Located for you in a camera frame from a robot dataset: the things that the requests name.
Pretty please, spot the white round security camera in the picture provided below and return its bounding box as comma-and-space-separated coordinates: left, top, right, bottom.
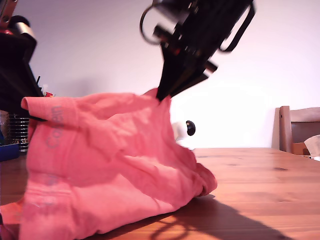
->
171, 119, 197, 151

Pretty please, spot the metal wire utensil holder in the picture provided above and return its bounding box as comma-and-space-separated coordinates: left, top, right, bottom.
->
8, 113, 31, 153

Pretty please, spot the orange cardboard box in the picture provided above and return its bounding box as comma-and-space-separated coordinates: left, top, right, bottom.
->
291, 141, 310, 156

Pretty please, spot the white tissue paper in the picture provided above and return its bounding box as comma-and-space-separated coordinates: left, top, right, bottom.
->
303, 134, 320, 158

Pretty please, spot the wooden chair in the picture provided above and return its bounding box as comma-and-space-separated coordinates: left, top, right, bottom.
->
271, 105, 320, 156

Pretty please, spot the thin black camera cable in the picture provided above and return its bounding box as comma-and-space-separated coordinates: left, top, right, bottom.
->
139, 3, 164, 46

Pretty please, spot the blue box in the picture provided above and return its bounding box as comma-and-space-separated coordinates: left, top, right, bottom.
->
0, 143, 21, 163

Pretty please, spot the thick black cable loop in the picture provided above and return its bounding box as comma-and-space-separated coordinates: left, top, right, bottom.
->
219, 1, 258, 53

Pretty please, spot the red underwear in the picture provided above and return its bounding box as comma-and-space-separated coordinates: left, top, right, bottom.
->
0, 88, 218, 240

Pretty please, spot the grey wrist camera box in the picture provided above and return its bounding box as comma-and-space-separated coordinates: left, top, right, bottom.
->
152, 0, 192, 24
9, 14, 38, 43

